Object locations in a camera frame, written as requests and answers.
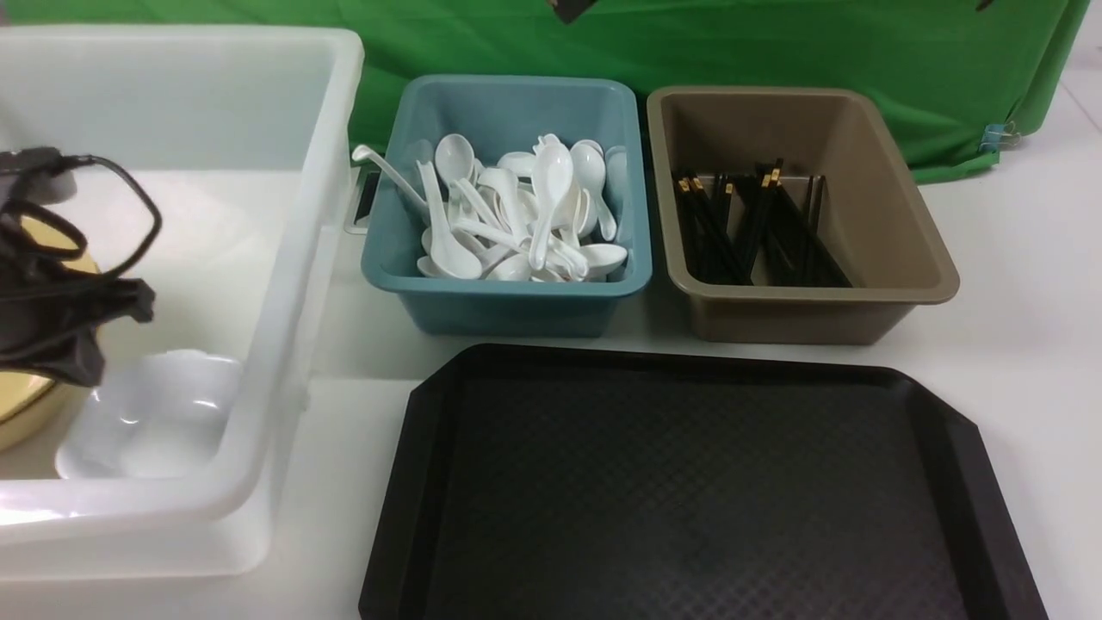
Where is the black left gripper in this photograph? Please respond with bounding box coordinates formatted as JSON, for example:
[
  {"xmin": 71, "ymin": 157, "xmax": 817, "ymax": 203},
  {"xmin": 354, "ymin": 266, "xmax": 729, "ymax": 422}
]
[{"xmin": 1, "ymin": 146, "xmax": 158, "ymax": 388}]

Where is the yellow noodle bowl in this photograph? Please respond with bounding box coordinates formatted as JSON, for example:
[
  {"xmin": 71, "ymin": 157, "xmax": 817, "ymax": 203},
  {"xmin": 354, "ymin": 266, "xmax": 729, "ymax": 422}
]
[{"xmin": 1, "ymin": 217, "xmax": 99, "ymax": 421}]

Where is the white square dish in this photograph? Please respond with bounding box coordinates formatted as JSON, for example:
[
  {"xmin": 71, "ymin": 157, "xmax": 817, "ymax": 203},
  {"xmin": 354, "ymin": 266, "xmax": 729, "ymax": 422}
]
[{"xmin": 54, "ymin": 350, "xmax": 244, "ymax": 480}]

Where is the white ceramic soup spoon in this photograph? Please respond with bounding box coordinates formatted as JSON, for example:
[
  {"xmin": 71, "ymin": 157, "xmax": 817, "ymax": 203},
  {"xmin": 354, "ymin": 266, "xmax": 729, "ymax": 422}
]
[{"xmin": 529, "ymin": 137, "xmax": 574, "ymax": 270}]

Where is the yellow bowl in tub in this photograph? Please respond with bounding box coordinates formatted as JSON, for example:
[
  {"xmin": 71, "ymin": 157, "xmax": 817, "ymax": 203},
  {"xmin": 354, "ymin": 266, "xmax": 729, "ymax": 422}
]
[{"xmin": 1, "ymin": 384, "xmax": 87, "ymax": 452}]

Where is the large white plastic tub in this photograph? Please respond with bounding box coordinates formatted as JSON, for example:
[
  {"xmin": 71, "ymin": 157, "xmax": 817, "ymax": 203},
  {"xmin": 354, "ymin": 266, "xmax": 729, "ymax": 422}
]
[{"xmin": 3, "ymin": 25, "xmax": 363, "ymax": 581}]

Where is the white ceramic spoon in bin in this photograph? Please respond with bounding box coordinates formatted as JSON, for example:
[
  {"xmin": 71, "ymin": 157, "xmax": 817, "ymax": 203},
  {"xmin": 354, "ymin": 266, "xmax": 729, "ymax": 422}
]
[
  {"xmin": 434, "ymin": 133, "xmax": 506, "ymax": 232},
  {"xmin": 417, "ymin": 161, "xmax": 483, "ymax": 280},
  {"xmin": 570, "ymin": 139, "xmax": 618, "ymax": 243}
]

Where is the blue plastic spoon bin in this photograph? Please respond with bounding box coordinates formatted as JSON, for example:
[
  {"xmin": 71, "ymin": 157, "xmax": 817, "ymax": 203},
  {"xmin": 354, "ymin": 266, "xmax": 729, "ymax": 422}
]
[{"xmin": 361, "ymin": 75, "xmax": 653, "ymax": 338}]

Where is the black serving tray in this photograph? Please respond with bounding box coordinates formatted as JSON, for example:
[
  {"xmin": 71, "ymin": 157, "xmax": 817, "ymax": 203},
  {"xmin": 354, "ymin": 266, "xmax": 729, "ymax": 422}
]
[{"xmin": 358, "ymin": 342, "xmax": 1048, "ymax": 619}]

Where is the black chopstick gold tip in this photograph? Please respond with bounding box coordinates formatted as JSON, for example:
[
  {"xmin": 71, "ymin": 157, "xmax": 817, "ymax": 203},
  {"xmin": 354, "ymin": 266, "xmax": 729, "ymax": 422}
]
[
  {"xmin": 677, "ymin": 174, "xmax": 752, "ymax": 286},
  {"xmin": 737, "ymin": 157, "xmax": 786, "ymax": 285}
]

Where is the brown plastic chopstick bin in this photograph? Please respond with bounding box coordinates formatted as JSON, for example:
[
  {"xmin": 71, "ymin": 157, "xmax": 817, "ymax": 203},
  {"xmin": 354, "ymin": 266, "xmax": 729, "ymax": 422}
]
[{"xmin": 647, "ymin": 86, "xmax": 960, "ymax": 345}]

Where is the green backdrop cloth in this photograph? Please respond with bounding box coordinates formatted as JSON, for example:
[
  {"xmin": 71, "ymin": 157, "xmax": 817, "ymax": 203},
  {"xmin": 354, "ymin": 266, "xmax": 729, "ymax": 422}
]
[{"xmin": 3, "ymin": 1, "xmax": 1089, "ymax": 184}]

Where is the blue binder clip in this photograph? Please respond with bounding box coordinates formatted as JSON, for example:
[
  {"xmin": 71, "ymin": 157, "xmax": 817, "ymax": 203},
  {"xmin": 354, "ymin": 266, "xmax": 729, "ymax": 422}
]
[{"xmin": 977, "ymin": 121, "xmax": 1022, "ymax": 153}]

